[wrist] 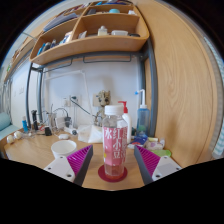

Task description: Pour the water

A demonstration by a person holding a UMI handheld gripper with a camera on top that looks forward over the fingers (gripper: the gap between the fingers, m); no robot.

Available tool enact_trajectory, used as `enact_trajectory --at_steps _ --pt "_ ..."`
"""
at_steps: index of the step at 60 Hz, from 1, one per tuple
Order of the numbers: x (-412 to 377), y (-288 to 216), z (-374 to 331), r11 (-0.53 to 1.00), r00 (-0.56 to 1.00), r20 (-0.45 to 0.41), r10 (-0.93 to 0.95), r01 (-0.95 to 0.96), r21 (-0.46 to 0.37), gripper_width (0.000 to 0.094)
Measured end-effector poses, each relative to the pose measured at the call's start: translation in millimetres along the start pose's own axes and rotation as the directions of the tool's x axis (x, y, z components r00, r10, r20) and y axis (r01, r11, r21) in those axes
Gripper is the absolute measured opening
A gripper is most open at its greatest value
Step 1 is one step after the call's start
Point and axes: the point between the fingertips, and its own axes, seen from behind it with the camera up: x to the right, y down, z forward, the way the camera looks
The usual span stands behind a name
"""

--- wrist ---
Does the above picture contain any brown tree creature figurine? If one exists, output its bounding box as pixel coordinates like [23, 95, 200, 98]
[93, 90, 113, 128]

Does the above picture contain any green plastic case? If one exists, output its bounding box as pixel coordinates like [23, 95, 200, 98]
[149, 148, 173, 159]

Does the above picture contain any white crumpled tissue pack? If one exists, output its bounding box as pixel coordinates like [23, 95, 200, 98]
[77, 124, 104, 145]

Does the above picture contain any small blue bottle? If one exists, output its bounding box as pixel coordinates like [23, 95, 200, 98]
[21, 115, 30, 134]

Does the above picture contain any grey metal frame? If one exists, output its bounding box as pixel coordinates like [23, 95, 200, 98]
[24, 38, 160, 138]

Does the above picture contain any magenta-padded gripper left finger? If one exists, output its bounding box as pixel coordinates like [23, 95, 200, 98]
[43, 144, 95, 187]

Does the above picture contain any pink-labelled clear drink bottle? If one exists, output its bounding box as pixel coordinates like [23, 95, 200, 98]
[101, 104, 129, 180]

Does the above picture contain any flat round red coaster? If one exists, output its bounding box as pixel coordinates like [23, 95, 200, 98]
[97, 164, 129, 184]

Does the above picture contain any white red-pump lotion bottle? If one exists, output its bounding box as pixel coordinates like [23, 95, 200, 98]
[118, 100, 133, 145]

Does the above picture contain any white paper cup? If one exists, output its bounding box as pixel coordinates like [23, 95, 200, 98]
[50, 139, 78, 160]

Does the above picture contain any colourful blue packet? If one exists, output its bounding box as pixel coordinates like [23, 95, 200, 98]
[128, 134, 150, 150]

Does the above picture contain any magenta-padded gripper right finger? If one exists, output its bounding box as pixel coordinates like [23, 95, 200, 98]
[133, 145, 183, 186]

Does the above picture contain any clear blue wash bottle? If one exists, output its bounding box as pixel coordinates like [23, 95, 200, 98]
[134, 88, 151, 137]

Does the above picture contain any wooden shelf unit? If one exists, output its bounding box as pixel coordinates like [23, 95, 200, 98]
[29, 0, 150, 66]

